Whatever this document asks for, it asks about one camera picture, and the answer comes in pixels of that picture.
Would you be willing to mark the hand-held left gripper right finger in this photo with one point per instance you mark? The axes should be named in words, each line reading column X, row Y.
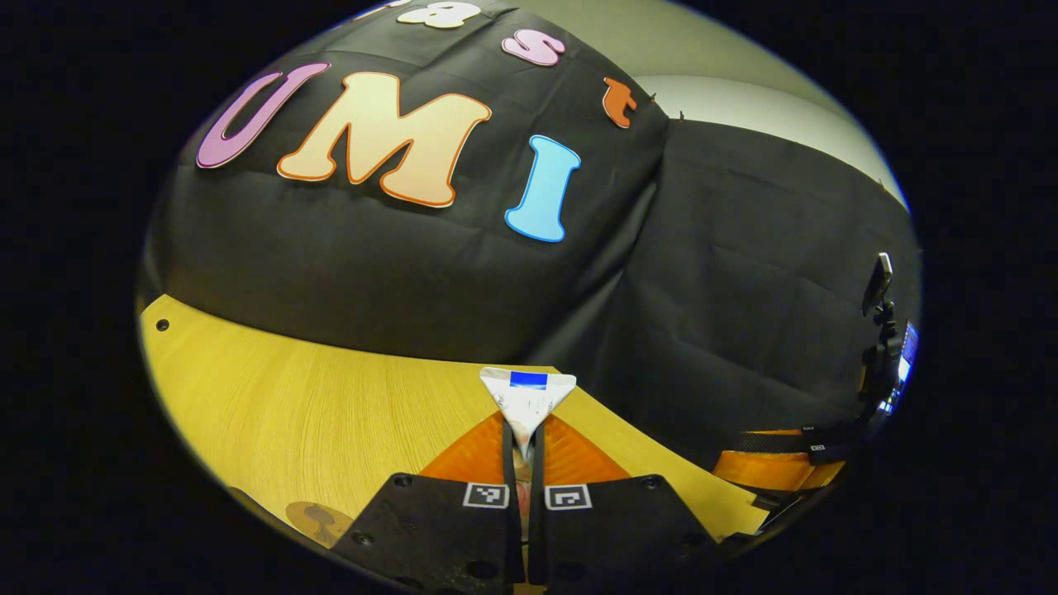
column 539, row 471

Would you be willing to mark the round brown coaster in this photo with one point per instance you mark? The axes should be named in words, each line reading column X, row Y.
column 318, row 521

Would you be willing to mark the black backdrop cloth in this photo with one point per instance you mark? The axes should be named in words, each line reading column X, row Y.
column 397, row 273

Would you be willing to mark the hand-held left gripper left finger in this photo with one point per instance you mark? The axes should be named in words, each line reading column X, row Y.
column 507, row 463

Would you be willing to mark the wooden desktop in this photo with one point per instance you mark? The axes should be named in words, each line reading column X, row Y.
column 314, row 413

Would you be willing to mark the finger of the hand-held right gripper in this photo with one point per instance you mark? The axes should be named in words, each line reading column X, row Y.
column 769, row 471

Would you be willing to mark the white toothpaste tube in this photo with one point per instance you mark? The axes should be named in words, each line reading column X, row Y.
column 527, row 405

